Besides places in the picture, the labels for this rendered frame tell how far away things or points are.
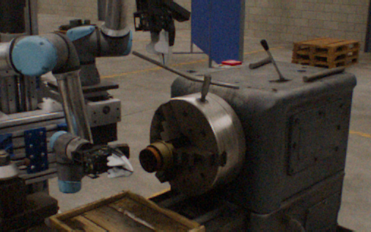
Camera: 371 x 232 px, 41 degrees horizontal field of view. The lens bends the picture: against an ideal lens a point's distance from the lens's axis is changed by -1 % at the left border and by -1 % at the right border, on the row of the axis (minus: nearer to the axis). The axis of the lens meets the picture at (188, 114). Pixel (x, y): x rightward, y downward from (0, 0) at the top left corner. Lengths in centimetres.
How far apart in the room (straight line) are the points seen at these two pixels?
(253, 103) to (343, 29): 1076
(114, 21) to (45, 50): 56
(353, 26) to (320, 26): 82
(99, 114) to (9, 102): 36
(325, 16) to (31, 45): 1122
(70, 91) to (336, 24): 1094
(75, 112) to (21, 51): 29
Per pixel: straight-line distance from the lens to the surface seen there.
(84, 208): 161
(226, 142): 149
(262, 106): 154
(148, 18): 136
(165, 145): 149
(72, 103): 168
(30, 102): 212
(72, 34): 206
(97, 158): 143
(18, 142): 200
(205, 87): 150
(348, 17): 1220
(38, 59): 152
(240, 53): 647
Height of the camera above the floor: 161
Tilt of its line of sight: 16 degrees down
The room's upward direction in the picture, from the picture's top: 1 degrees clockwise
